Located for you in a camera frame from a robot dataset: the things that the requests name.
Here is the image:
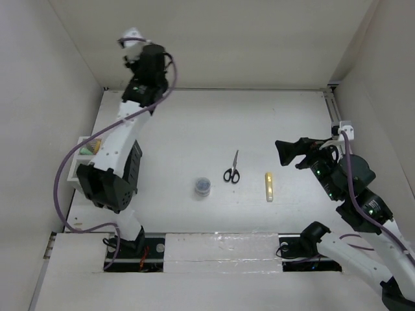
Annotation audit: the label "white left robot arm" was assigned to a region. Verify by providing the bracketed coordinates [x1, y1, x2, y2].
[76, 43, 169, 257]

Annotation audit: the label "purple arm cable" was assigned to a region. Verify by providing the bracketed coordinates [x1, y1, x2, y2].
[53, 37, 179, 271]
[291, 131, 415, 263]

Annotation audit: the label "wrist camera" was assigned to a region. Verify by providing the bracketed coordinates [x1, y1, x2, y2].
[331, 121, 354, 142]
[117, 27, 151, 62]

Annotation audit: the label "jar of rubber bands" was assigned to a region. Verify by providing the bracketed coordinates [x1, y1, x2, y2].
[193, 178, 211, 200]

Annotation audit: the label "black handled scissors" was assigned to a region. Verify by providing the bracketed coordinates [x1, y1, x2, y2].
[223, 150, 240, 184]

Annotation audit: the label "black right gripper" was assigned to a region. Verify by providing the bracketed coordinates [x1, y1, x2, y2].
[274, 136, 340, 200]

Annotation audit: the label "orange highlighter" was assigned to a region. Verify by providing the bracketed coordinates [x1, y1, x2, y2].
[88, 139, 101, 153]

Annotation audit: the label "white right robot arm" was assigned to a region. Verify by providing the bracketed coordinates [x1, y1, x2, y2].
[275, 137, 414, 310]

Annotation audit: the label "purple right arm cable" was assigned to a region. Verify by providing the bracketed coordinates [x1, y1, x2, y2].
[291, 131, 415, 263]

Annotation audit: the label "green highlighter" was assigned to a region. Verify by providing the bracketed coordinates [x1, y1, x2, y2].
[79, 147, 94, 156]

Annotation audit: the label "yellow highlighter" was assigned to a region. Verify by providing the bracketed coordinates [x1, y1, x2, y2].
[265, 172, 274, 202]

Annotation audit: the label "black desk organizer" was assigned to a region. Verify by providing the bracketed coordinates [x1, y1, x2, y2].
[123, 141, 143, 193]

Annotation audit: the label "black left rest bracket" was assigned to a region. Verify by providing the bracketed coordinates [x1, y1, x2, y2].
[104, 236, 165, 273]

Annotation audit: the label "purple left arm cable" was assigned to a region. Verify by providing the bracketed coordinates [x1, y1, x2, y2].
[53, 37, 179, 271]

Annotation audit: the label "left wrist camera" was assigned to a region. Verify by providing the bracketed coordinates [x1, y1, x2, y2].
[117, 27, 151, 62]

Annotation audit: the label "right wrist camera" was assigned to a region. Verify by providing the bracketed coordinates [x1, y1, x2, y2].
[331, 121, 354, 142]

